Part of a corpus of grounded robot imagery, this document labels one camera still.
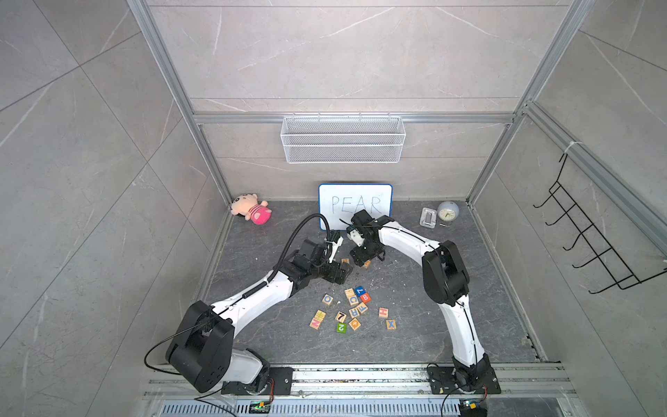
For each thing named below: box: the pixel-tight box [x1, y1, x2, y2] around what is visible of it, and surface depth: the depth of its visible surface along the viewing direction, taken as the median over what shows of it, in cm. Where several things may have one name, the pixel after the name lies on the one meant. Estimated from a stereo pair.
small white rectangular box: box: [418, 206, 437, 229], surface depth 116 cm
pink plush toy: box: [230, 193, 273, 226], surface depth 112 cm
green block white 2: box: [335, 322, 349, 335], surface depth 84 cm
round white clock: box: [437, 200, 461, 222], surface depth 110 cm
